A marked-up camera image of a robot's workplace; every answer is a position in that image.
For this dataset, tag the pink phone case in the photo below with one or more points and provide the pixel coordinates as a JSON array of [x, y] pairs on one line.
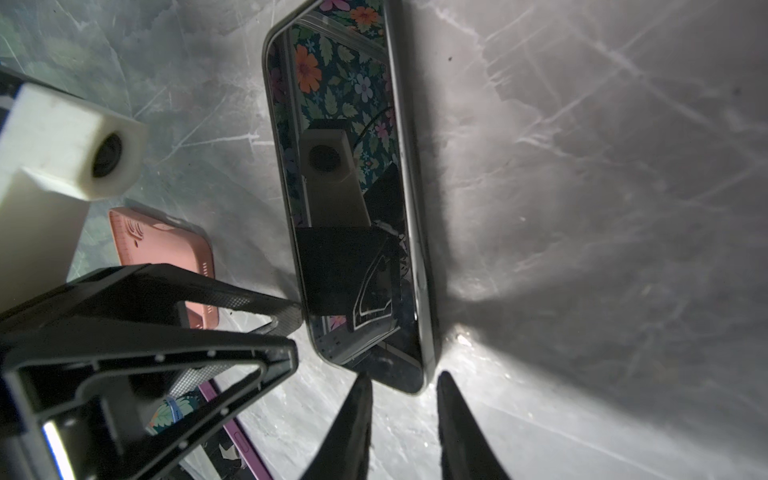
[[141, 239]]

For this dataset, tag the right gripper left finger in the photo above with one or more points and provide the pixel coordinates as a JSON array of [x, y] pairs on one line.
[[344, 453]]

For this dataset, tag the purple-edged phone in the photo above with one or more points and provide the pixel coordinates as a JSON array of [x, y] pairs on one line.
[[228, 453]]

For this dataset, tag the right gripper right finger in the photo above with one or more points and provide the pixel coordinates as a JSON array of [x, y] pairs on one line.
[[466, 453]]

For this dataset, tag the silver-edged black phone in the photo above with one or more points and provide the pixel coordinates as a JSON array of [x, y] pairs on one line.
[[340, 104]]

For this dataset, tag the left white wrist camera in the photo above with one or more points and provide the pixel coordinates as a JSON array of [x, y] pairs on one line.
[[59, 154]]

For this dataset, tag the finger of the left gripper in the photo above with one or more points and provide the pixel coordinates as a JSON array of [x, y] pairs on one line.
[[79, 409], [131, 296]]

